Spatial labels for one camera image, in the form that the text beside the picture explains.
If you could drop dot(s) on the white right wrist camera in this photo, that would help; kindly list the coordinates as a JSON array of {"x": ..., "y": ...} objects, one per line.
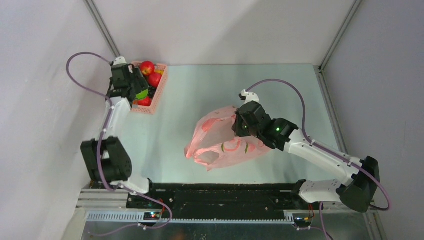
[{"x": 248, "y": 97}]

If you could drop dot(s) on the red apple at basket back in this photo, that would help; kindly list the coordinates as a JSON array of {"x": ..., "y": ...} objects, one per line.
[{"x": 147, "y": 68}]

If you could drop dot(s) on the black fake grape bunch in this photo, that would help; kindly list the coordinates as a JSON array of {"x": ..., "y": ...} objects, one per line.
[{"x": 152, "y": 91}]

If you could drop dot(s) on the yellow fake fruit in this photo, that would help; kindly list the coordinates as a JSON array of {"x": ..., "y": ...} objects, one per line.
[{"x": 159, "y": 71}]

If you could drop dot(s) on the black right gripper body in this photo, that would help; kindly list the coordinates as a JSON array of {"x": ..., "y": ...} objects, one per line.
[{"x": 241, "y": 129}]

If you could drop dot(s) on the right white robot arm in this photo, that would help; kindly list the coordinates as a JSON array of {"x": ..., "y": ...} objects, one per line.
[{"x": 356, "y": 180}]

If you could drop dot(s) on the green striped fake watermelon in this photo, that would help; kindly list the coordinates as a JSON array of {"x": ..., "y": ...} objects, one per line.
[{"x": 142, "y": 95}]

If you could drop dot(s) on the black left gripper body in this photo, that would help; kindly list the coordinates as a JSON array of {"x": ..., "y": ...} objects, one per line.
[{"x": 140, "y": 85}]

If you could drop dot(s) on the pink printed plastic bag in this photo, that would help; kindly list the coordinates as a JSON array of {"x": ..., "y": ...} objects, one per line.
[{"x": 215, "y": 145}]

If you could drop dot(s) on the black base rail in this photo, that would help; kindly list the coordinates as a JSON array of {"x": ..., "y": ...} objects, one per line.
[{"x": 222, "y": 202}]

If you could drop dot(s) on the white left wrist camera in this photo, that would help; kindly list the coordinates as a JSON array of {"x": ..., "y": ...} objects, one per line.
[{"x": 118, "y": 61}]

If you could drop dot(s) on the pink plastic perforated basket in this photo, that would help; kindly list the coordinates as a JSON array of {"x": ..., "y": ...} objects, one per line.
[{"x": 159, "y": 92}]

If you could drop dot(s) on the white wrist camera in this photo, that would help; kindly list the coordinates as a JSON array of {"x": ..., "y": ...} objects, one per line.
[
  {"x": 248, "y": 97},
  {"x": 118, "y": 61}
]

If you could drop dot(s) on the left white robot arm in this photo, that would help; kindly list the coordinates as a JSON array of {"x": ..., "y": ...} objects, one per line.
[{"x": 105, "y": 157}]

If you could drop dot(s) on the red yellow fake apple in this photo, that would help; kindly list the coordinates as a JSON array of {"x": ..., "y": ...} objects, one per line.
[{"x": 145, "y": 102}]

